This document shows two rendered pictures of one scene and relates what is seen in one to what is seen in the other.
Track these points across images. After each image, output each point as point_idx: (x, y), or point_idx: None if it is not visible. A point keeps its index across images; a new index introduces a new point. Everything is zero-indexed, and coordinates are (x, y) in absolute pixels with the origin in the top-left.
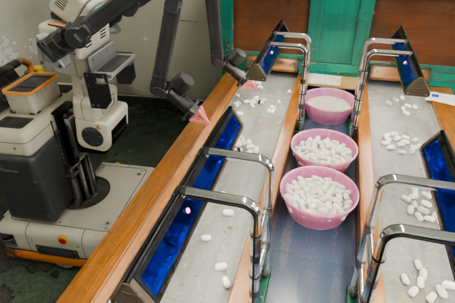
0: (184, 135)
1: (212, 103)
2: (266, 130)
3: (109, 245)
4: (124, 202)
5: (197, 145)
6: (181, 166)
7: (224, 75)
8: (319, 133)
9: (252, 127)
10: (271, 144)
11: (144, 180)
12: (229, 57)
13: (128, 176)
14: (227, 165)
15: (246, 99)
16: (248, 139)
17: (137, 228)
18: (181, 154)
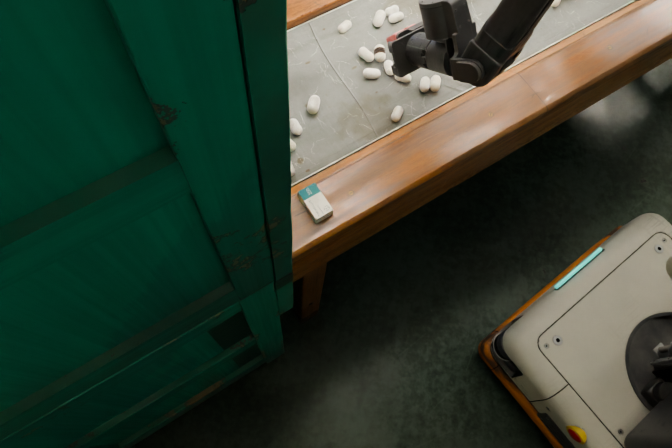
0: (618, 52)
1: (489, 109)
2: None
3: None
4: (616, 277)
5: (607, 20)
6: None
7: (342, 221)
8: None
9: (468, 6)
10: None
11: (555, 310)
12: (472, 21)
13: (580, 347)
14: None
15: (389, 92)
16: None
17: None
18: (651, 12)
